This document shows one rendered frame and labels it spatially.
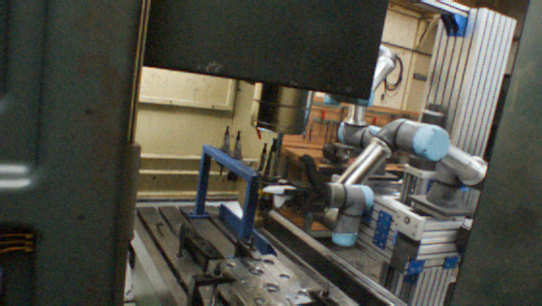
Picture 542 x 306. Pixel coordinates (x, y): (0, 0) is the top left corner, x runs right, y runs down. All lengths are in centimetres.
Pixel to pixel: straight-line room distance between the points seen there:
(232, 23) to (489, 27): 144
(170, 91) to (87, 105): 145
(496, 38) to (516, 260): 112
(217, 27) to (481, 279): 110
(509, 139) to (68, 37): 121
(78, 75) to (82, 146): 10
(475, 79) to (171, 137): 147
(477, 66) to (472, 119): 25
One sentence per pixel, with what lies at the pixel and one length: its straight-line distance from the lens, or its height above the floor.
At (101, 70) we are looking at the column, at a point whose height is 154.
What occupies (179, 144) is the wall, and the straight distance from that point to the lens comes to 212.
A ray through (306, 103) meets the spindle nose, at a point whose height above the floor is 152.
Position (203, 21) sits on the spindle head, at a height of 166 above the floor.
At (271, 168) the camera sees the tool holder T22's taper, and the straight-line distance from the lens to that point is 114.
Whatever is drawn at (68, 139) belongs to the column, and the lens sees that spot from 62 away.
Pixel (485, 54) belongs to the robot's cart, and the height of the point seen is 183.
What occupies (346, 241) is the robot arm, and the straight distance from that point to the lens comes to 131.
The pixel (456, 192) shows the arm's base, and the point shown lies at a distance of 185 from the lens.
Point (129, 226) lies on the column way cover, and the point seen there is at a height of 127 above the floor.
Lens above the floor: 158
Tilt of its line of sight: 11 degrees down
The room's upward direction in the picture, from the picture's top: 10 degrees clockwise
